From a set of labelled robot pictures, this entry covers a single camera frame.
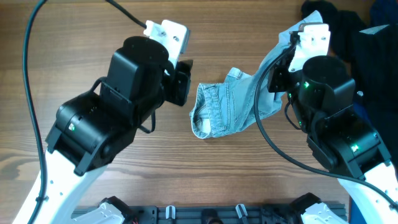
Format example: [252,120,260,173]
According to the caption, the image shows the light blue denim shorts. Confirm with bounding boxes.
[189,10,323,139]

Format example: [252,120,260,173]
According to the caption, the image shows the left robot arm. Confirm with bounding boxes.
[14,35,193,223]

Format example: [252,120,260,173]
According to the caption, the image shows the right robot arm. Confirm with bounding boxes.
[267,52,397,223]

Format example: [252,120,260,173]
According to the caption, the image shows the black garment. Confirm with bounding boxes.
[301,1,397,165]

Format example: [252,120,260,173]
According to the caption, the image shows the blue garment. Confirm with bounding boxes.
[349,0,398,224]

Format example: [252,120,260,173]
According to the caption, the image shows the right black camera cable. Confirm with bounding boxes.
[253,40,398,211]

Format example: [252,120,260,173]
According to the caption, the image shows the black camera cable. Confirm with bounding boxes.
[22,0,147,224]
[253,40,398,211]

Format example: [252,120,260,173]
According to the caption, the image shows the left grey rail clip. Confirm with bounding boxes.
[165,205,176,220]

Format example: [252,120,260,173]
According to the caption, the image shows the grey rail clip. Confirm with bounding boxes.
[165,205,176,220]
[235,203,248,220]

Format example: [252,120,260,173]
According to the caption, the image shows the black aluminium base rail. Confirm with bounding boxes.
[72,203,347,224]

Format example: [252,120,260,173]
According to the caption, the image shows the right grey rail clip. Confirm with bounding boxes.
[235,203,248,220]

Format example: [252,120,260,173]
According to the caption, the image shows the left black camera cable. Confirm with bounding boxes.
[22,0,147,224]

